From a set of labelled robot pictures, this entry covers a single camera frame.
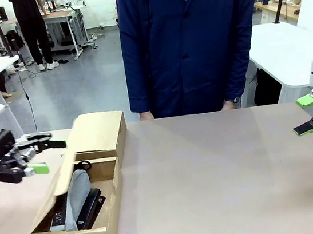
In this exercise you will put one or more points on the grey Campus pencil case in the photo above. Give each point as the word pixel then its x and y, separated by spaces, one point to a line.
pixel 77 196

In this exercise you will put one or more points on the black stapler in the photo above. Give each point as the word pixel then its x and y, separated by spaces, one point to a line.
pixel 92 209

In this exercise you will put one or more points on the shallow brown cardboard box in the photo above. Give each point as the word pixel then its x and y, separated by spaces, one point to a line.
pixel 101 133

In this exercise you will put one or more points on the person's left hand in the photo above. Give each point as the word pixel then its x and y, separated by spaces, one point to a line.
pixel 227 106

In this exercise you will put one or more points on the person's right hand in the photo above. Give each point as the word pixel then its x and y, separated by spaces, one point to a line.
pixel 146 116

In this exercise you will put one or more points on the black bag under table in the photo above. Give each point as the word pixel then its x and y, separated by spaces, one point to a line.
pixel 266 88

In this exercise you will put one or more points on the white rounded table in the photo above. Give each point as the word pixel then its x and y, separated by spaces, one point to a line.
pixel 283 48

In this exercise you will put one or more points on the dark wristwatch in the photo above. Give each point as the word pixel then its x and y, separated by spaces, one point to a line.
pixel 235 100

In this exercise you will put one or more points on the wooden background table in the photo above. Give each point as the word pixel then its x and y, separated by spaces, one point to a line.
pixel 278 8

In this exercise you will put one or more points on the black backpack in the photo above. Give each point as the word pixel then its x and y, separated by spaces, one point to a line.
pixel 14 40

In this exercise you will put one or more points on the person in black clothes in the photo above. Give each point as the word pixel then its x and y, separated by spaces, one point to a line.
pixel 32 29

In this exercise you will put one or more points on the grey framed workbench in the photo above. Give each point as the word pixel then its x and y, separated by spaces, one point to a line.
pixel 67 27

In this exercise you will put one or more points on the person in navy coat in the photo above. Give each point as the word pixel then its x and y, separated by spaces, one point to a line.
pixel 190 46

